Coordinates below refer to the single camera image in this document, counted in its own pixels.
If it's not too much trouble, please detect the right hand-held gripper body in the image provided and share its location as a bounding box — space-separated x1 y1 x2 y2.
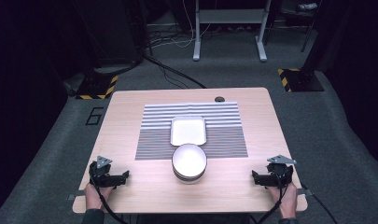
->
265 154 298 189

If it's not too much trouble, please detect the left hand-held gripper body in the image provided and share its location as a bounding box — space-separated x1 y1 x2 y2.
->
89 155 117 189

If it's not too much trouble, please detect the person's left hand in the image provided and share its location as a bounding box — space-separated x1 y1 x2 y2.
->
84 183 115 211

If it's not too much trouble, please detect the person's right hand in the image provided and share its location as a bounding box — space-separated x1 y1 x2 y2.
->
267 182 299 219

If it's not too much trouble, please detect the striped woven placemat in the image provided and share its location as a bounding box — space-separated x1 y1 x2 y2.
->
134 101 249 161

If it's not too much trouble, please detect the white rectangular tray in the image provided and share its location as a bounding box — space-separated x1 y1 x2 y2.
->
169 115 208 147

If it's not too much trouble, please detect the black stand with hazard-striped base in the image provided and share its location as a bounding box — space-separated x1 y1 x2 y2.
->
276 0 353 93
72 0 119 101

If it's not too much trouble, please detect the black cabinet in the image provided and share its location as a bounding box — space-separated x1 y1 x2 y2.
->
74 0 142 67

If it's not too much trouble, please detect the grey power strip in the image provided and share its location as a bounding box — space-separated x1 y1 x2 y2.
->
296 2 319 13

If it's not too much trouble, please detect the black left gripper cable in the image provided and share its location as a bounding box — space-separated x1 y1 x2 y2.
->
90 174 130 224

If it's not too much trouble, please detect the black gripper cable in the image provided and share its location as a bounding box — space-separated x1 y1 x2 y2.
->
90 174 130 224
256 172 287 224

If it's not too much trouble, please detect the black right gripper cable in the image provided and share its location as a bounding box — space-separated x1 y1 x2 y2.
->
256 172 287 224

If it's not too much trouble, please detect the grey metal table bracket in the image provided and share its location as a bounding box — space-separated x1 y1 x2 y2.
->
297 187 315 197
66 189 87 202

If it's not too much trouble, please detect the thin black cable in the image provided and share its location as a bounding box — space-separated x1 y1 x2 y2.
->
301 182 340 224

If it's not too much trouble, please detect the thick black floor cable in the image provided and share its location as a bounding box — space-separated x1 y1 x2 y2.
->
94 46 207 90

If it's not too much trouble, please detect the white floor cable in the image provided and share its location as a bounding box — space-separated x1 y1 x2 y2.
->
147 0 213 49

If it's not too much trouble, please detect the white metal desk frame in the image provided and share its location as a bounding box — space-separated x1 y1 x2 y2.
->
192 0 273 63

